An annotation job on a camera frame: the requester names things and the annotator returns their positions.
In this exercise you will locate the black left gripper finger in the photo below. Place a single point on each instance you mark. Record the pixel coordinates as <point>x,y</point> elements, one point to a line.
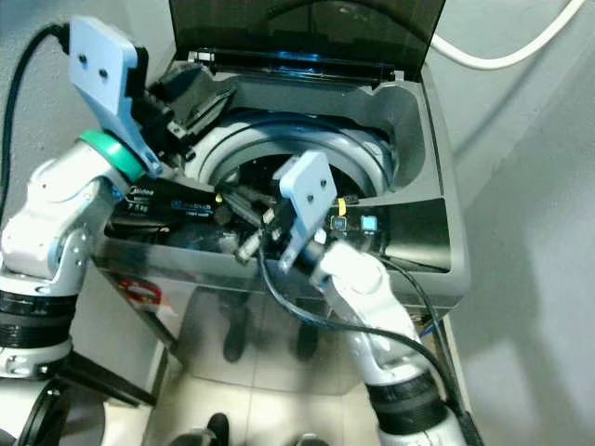
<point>187,133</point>
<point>214,104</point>

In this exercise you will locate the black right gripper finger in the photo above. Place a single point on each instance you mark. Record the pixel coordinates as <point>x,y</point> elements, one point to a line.
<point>254,246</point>
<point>247,205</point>

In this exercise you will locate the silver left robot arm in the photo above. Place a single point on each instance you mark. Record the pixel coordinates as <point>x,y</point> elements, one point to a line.
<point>37,232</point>

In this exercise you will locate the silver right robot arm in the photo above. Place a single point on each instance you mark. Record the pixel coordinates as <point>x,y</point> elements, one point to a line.
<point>372,297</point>

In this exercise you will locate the grey top-load washing machine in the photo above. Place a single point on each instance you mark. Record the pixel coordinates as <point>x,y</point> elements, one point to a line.
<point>428,139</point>

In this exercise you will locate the cyan lit panel button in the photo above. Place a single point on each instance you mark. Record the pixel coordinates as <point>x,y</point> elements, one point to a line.
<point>368,224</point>

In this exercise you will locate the silver washer drum rim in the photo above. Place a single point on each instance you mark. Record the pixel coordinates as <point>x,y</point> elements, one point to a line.
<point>335,139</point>

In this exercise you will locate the red washer sticker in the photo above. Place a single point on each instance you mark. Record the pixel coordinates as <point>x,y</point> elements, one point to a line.
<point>144,293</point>

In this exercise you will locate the dark tinted washer lid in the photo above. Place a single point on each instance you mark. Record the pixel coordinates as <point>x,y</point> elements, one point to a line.
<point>316,28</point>

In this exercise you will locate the black washer control panel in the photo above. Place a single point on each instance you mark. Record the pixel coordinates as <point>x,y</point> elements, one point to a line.
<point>409,232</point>

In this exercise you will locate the black robot left foot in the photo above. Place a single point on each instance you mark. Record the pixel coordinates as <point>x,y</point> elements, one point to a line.
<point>204,432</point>

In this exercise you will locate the light blue right wrist camera mount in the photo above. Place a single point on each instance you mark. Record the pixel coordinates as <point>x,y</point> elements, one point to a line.
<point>309,190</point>

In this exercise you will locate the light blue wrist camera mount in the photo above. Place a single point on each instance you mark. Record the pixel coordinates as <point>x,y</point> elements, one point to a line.
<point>309,190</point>
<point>107,74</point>

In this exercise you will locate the light blue left wrist camera mount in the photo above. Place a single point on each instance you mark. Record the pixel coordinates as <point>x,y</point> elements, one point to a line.
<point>107,74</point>

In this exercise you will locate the black metal floor bracket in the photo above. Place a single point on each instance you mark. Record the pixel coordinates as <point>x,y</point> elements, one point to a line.
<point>102,381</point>

